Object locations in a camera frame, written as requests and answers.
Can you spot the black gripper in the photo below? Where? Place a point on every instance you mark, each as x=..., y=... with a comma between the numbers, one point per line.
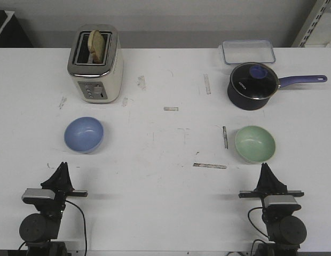
x=60, y=183
x=268, y=184

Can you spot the glass pot lid blue knob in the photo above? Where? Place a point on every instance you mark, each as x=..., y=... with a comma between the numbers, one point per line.
x=254, y=81

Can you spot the black box with white edge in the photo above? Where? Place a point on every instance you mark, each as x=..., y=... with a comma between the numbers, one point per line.
x=12, y=34

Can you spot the cream and steel toaster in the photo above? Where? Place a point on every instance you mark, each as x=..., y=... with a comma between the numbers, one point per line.
x=96, y=83

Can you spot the grey metal shelf upright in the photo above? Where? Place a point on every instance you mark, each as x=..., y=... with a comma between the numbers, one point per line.
x=316, y=30

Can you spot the green bowl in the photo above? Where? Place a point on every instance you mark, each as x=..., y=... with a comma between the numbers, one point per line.
x=254, y=144

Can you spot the dark blue saucepan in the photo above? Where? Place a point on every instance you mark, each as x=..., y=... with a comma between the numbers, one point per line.
x=249, y=104

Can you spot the blue bowl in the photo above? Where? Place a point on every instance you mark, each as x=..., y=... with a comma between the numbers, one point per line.
x=84, y=135

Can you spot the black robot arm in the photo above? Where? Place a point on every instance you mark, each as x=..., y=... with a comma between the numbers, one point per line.
x=285, y=231
x=39, y=231

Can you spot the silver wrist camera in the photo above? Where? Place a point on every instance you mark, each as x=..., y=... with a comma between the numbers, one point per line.
x=37, y=196
x=283, y=202

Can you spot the clear plastic food container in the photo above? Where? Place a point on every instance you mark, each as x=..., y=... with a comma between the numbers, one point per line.
x=247, y=50

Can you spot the toasted bread slice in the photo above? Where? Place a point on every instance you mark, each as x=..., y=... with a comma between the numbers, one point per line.
x=96, y=46

